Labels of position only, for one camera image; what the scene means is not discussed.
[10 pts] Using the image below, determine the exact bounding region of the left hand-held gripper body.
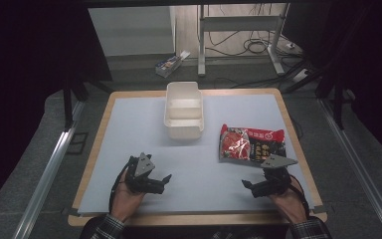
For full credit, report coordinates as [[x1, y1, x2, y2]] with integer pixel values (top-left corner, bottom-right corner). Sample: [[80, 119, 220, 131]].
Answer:
[[124, 151, 157, 195]]

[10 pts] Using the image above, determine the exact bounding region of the grey metal desk frame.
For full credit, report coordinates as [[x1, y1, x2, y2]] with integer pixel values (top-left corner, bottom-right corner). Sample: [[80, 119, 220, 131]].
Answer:
[[196, 3, 291, 78]]

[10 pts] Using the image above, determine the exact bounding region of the white table mat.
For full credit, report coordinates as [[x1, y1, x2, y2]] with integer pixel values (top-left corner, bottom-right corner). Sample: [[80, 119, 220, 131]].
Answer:
[[77, 94, 314, 215]]

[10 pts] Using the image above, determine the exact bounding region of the black stand leg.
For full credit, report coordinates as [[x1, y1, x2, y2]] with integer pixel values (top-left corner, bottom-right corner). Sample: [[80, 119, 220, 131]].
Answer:
[[62, 78, 90, 132], [314, 78, 346, 131]]

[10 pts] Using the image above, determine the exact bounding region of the aluminium floor rail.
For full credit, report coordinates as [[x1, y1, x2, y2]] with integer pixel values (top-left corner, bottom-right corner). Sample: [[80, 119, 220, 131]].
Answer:
[[317, 98, 382, 239], [11, 99, 87, 239]]

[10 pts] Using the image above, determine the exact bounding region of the white power strip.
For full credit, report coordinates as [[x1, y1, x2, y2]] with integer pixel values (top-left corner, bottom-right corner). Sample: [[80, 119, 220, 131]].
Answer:
[[291, 67, 310, 84]]

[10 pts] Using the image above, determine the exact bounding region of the tangle of black floor cables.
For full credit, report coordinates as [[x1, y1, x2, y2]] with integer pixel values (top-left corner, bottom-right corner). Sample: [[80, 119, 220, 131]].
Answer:
[[204, 3, 309, 90]]

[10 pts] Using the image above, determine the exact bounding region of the wooden table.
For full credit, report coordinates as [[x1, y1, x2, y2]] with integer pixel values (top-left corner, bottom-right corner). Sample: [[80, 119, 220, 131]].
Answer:
[[67, 87, 328, 228]]

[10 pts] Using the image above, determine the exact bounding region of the white wall panel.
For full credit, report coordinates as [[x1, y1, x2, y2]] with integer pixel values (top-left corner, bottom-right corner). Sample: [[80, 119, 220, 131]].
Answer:
[[87, 5, 177, 58]]

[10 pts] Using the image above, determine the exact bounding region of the white plastic container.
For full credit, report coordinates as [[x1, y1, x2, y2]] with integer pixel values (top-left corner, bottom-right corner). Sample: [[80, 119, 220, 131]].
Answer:
[[163, 81, 205, 140]]

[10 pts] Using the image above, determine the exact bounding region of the small printed carton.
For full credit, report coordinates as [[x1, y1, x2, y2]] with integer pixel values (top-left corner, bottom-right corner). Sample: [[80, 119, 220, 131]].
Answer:
[[154, 50, 192, 80]]

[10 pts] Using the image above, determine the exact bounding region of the black curtain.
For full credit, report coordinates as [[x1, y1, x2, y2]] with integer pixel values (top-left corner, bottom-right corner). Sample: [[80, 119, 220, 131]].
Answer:
[[280, 0, 382, 168], [0, 0, 113, 217]]

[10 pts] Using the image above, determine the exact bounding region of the red snack packet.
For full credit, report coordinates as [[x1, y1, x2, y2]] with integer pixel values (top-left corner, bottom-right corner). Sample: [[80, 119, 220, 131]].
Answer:
[[217, 123, 287, 168]]

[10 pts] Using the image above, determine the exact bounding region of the person's right hand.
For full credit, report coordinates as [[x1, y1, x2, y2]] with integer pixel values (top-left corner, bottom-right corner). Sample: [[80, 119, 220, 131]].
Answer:
[[268, 182, 308, 225]]

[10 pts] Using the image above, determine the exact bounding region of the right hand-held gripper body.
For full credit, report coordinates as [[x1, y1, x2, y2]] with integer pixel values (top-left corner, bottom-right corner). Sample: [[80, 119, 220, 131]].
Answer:
[[259, 153, 299, 197]]

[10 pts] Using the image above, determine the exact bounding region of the person's left hand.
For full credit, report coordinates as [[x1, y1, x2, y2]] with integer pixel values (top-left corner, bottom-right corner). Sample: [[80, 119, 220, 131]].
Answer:
[[110, 170, 147, 223]]

